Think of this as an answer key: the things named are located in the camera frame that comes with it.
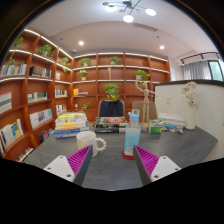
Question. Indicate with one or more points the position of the branched ceiling lamp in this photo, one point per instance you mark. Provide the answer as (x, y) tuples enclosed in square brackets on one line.
[(128, 10)]

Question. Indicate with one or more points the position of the window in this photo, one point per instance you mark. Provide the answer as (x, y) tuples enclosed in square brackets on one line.
[(216, 70)]

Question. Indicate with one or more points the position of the wooden artist mannequin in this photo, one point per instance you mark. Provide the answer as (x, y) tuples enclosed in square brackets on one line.
[(145, 103)]

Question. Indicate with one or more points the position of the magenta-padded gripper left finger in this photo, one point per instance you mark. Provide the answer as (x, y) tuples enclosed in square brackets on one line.
[(61, 167)]

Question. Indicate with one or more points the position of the white wall socket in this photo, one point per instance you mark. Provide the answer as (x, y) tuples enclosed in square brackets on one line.
[(168, 100)]

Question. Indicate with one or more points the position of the white vase with flowers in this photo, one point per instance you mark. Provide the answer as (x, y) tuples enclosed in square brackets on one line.
[(190, 118)]

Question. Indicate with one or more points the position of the green and white carton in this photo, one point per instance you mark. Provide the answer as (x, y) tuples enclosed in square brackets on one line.
[(135, 111)]

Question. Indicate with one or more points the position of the recessed ceiling light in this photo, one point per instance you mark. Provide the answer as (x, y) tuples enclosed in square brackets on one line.
[(81, 43), (162, 47)]

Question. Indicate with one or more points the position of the green and white tissue box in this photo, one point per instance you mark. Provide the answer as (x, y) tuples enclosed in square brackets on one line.
[(156, 127)]

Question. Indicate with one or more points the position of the tan chair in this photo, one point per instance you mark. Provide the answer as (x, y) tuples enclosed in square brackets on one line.
[(151, 111)]

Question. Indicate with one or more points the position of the stack of dark books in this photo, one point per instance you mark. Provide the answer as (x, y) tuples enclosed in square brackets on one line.
[(110, 126)]

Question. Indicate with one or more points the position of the stack of white books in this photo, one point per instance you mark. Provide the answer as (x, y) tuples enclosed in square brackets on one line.
[(171, 119)]

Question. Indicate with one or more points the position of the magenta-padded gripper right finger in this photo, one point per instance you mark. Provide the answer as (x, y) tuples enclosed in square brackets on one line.
[(163, 166)]

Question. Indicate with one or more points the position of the wooden shelf unit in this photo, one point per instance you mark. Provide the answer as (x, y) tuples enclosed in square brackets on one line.
[(25, 90)]

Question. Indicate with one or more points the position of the stack of colourful books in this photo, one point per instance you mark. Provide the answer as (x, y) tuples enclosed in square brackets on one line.
[(71, 126)]

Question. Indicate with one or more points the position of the grey curtain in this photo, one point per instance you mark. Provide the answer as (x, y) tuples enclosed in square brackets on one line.
[(196, 70)]

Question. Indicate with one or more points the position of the black track light rail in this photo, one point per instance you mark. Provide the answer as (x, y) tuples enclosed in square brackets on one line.
[(200, 55)]

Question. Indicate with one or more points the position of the clear blue-capped water bottle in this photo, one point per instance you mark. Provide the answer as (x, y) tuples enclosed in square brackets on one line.
[(132, 138)]

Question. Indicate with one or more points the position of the dark office chair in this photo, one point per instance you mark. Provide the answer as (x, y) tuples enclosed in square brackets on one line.
[(111, 108)]

